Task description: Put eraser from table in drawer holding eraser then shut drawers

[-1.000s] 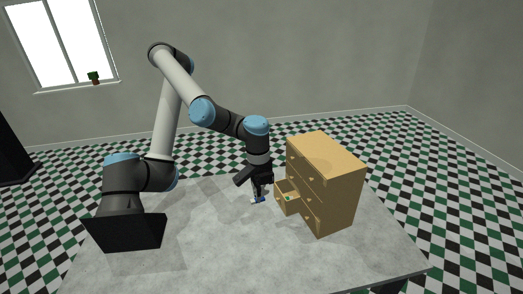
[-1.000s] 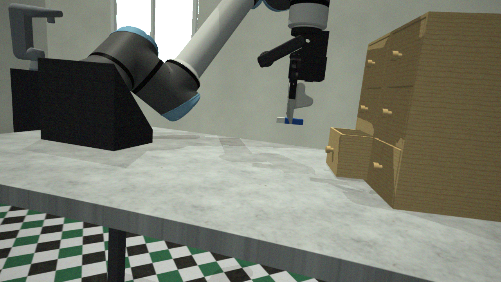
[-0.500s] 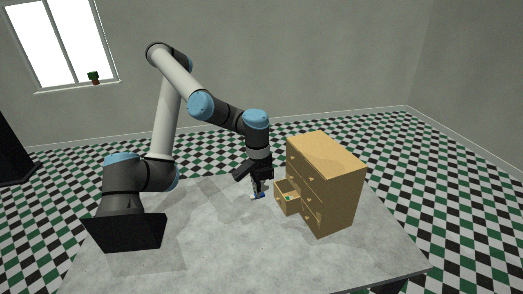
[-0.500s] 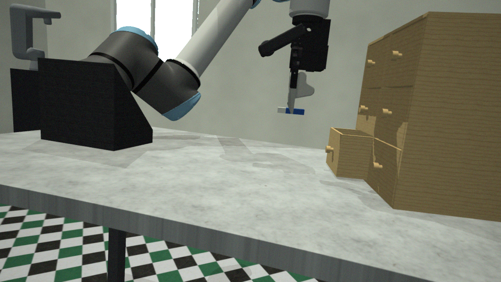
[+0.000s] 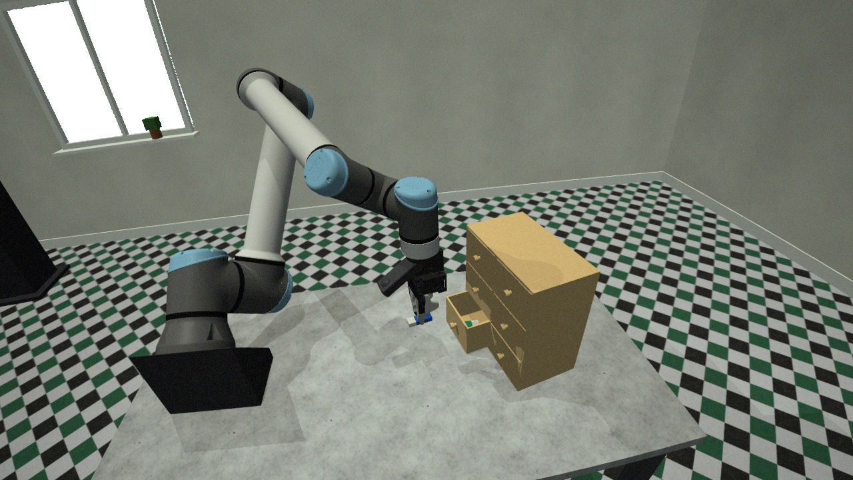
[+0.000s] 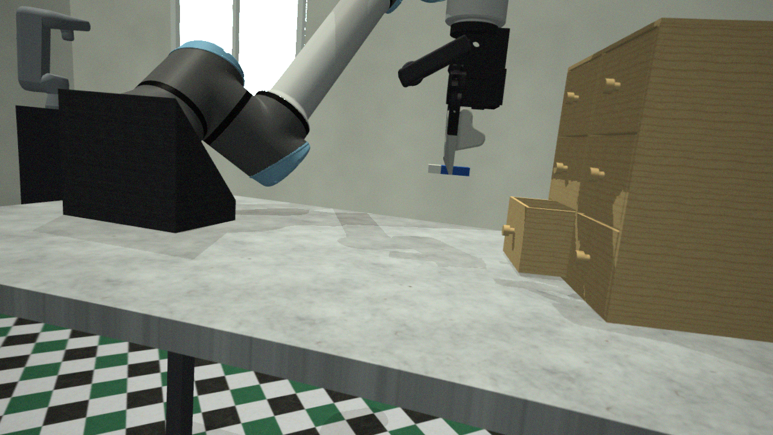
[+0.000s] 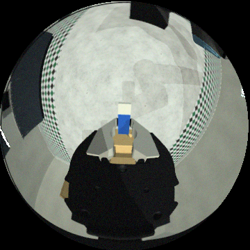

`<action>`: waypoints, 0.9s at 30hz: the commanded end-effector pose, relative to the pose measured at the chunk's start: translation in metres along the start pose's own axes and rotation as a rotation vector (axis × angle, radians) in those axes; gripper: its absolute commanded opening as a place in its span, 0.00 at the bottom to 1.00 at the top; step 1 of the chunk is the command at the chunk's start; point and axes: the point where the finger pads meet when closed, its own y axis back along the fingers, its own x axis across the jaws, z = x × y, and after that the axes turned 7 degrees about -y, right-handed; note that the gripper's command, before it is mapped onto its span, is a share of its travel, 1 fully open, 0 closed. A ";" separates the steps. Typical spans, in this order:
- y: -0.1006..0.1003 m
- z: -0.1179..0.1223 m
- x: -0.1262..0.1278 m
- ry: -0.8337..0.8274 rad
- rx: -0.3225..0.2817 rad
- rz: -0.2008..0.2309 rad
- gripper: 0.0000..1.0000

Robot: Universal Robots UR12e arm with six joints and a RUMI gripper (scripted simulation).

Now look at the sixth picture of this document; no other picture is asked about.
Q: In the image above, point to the brown wooden chest of drawers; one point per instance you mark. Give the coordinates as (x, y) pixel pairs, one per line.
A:
(695, 247)

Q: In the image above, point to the blue and white eraser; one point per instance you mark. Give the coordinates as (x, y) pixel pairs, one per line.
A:
(441, 169)

